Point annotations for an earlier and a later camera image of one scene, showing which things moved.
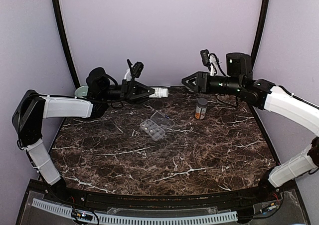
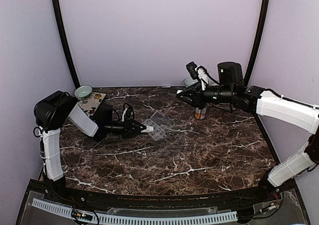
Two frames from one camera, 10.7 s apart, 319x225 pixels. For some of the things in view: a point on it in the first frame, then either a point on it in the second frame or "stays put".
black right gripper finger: [194, 82] -> [189, 93]
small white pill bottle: [160, 92] -> [149, 128]
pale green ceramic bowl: [81, 91] stays put
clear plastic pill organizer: [156, 126] stays put
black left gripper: [131, 90] -> [128, 129]
